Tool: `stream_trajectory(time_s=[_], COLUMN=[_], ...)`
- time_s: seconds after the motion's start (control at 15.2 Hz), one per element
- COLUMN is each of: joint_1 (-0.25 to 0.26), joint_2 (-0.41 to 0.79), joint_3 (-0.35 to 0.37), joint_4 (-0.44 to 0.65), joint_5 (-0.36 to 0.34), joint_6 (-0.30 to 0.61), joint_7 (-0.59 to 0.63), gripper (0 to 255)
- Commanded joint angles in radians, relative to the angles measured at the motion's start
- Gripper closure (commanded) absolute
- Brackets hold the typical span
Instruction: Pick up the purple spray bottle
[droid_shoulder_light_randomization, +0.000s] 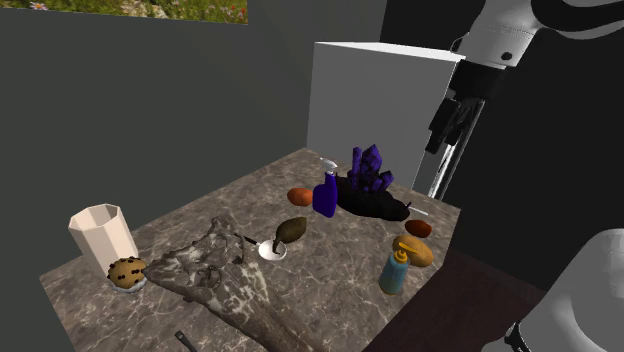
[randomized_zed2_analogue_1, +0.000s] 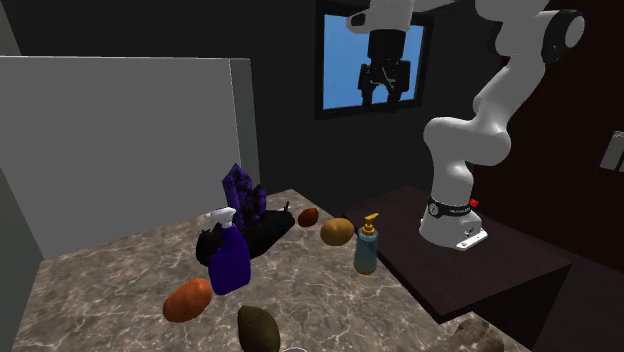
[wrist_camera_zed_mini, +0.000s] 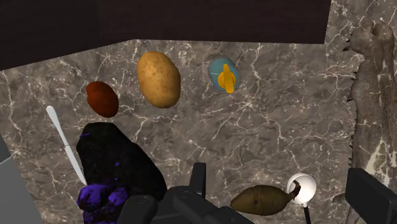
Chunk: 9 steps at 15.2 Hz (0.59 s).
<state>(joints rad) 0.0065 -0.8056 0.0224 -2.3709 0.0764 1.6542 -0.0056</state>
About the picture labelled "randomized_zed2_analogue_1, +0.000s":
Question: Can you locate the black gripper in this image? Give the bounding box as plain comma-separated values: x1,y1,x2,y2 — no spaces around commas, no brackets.
357,29,412,114

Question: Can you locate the black framed window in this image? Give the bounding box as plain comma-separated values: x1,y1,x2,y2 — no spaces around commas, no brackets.
314,0,436,121

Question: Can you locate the small red-brown potato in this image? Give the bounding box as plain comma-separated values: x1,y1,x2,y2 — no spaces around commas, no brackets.
297,206,321,229

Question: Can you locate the yellow-brown potato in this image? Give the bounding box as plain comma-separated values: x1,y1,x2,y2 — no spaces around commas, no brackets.
319,217,357,247

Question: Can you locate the blue soap dispenser bottle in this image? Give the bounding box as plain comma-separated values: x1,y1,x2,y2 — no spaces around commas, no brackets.
353,212,381,277

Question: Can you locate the purple crystal cluster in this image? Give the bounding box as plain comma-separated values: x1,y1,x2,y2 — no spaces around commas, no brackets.
221,162,269,231

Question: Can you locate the dark robot stand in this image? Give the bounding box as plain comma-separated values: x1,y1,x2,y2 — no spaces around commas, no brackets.
341,184,574,325

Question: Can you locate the purple spray bottle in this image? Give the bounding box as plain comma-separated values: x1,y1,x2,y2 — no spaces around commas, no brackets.
204,206,253,297

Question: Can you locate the dark brown potato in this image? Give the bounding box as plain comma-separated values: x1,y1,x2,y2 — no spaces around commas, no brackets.
236,304,282,352

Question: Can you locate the orange sweet potato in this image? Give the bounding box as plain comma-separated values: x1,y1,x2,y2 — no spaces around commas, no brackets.
162,277,214,324

